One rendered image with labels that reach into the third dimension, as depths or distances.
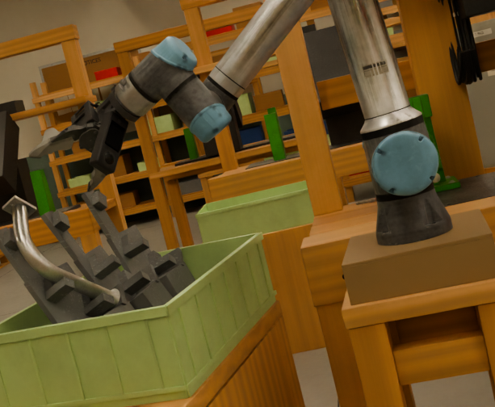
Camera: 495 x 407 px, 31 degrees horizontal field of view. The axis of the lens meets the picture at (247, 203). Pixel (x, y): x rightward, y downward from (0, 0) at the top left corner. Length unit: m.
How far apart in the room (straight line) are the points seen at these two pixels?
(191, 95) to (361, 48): 0.31
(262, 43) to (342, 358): 0.84
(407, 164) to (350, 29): 0.26
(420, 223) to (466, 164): 1.00
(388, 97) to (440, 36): 1.12
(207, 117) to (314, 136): 1.11
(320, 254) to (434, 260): 0.51
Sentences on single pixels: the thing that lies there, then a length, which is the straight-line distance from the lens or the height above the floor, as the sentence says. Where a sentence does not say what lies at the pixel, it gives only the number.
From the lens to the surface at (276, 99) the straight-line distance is 9.27.
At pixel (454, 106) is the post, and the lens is 2.69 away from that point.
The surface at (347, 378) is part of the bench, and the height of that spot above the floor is 0.56.
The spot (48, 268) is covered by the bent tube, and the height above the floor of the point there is 1.05.
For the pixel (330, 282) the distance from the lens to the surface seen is 2.12.
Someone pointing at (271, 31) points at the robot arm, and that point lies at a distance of 1.72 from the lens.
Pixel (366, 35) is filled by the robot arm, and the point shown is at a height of 1.33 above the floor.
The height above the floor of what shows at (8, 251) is 1.10.
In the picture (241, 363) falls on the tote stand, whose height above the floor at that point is 0.75.
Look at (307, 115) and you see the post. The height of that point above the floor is 1.19.
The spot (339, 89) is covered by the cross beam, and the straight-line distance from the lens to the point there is 2.76.
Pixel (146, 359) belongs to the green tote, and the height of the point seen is 0.87.
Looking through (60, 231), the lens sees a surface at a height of 1.10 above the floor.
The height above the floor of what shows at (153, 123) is 1.28.
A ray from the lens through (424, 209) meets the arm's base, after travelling 1.73.
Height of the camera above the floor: 1.27
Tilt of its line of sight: 6 degrees down
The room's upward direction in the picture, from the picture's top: 14 degrees counter-clockwise
